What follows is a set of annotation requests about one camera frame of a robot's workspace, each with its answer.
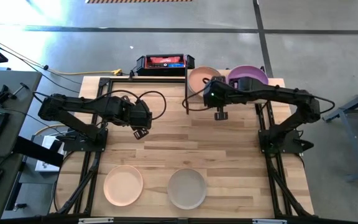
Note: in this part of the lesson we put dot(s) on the pale peach plate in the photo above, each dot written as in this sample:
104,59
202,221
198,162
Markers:
123,185

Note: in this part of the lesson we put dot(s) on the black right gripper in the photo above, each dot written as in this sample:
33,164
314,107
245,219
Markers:
221,93

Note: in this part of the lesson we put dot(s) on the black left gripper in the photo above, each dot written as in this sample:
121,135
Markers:
140,116

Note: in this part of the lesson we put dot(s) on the light grey plate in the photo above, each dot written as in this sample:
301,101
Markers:
186,188

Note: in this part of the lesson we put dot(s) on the grey metal bench frame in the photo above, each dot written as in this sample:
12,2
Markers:
353,145

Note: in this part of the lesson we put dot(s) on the black desk clamp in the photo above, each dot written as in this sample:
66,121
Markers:
2,96

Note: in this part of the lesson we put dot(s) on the white box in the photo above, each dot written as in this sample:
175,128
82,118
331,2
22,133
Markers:
49,141

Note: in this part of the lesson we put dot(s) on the purple plate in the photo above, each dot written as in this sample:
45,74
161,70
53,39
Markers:
250,73

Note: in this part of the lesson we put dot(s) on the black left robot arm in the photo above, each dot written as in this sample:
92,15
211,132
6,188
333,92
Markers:
82,105

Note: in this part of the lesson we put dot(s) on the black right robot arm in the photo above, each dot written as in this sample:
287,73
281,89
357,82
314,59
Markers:
278,91

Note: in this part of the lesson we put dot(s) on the tan brown plate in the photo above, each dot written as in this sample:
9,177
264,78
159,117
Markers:
197,79

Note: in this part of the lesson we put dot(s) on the white metal bracket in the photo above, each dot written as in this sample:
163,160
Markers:
95,221
269,221

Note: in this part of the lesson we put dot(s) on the red black power station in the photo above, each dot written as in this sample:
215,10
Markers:
163,60

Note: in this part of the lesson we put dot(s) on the flat black bar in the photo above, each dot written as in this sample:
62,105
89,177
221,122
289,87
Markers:
36,151

